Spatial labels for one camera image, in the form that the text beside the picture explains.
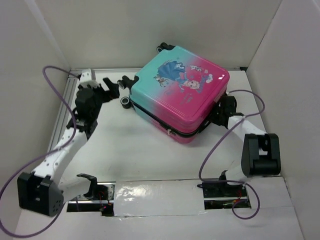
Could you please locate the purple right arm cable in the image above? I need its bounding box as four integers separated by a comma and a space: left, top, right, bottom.
199, 89, 266, 220

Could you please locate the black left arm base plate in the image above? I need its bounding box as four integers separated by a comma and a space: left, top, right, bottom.
66, 172, 116, 217

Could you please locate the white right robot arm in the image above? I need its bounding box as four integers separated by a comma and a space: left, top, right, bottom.
210, 95, 281, 196

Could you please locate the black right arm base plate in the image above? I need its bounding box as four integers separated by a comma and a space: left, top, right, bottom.
197, 182, 251, 210

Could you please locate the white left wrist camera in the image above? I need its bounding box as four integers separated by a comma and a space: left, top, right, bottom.
79, 68, 99, 88

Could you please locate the pink hard-shell suitcase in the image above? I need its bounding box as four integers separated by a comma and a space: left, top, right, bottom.
117, 42, 230, 144

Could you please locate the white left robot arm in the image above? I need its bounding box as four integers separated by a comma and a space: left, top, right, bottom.
17, 77, 120, 217

